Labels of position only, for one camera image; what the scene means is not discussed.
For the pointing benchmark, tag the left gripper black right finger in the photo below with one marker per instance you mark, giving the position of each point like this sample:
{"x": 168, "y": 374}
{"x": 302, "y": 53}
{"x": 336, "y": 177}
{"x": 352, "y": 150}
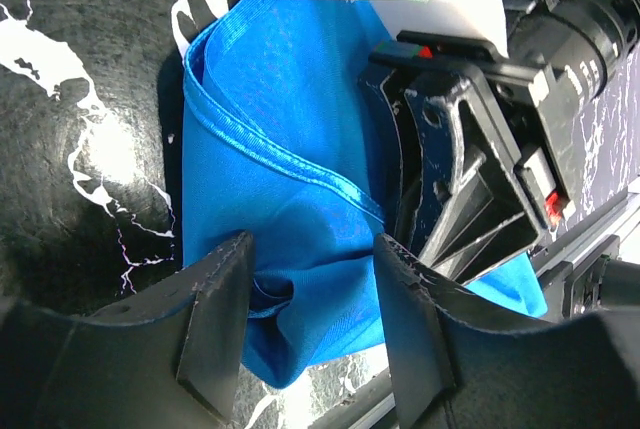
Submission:
{"x": 458, "y": 360}

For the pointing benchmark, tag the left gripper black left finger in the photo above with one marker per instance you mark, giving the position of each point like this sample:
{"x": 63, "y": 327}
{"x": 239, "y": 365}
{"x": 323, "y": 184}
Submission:
{"x": 166, "y": 357}

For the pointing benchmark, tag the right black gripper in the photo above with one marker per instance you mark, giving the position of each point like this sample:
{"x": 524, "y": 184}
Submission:
{"x": 479, "y": 176}

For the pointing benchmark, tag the blue cloth napkin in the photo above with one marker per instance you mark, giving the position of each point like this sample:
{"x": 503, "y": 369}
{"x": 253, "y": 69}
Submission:
{"x": 278, "y": 142}

